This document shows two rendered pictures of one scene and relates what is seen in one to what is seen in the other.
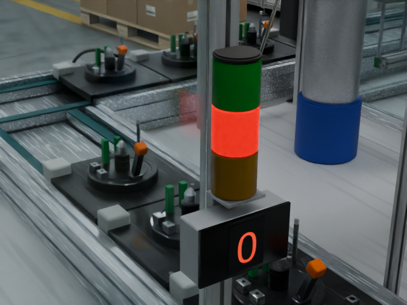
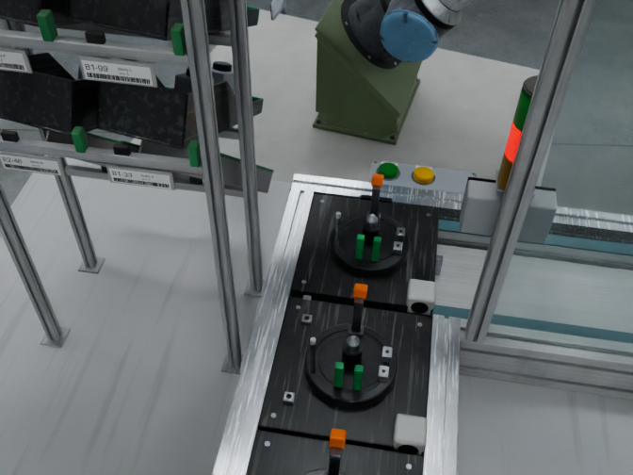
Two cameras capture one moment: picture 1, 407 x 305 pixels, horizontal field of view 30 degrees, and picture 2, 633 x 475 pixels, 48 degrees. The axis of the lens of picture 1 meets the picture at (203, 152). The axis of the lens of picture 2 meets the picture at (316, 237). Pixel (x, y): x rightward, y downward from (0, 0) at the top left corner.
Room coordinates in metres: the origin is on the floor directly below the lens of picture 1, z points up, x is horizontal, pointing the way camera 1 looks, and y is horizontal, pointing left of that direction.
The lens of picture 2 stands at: (1.44, 0.25, 1.90)
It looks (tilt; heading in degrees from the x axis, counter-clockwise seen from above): 47 degrees down; 222
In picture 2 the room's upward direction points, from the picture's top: 2 degrees clockwise
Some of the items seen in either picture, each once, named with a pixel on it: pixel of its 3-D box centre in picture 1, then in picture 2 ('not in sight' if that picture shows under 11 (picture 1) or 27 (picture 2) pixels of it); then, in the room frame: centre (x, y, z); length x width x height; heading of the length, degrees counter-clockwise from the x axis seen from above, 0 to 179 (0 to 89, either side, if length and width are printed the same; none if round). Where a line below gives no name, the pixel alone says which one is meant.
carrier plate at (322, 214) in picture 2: not in sight; (368, 250); (0.74, -0.26, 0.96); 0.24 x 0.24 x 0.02; 34
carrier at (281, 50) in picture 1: (251, 35); not in sight; (2.28, -0.14, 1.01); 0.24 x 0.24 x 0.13; 34
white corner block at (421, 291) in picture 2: not in sight; (420, 297); (0.77, -0.12, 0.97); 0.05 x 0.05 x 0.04; 34
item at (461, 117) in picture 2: not in sight; (359, 116); (0.34, -0.62, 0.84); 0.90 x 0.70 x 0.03; 112
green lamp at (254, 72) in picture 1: (236, 80); (538, 107); (0.73, -0.03, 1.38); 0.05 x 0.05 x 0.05
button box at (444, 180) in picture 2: not in sight; (421, 188); (0.52, -0.31, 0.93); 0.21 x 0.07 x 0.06; 124
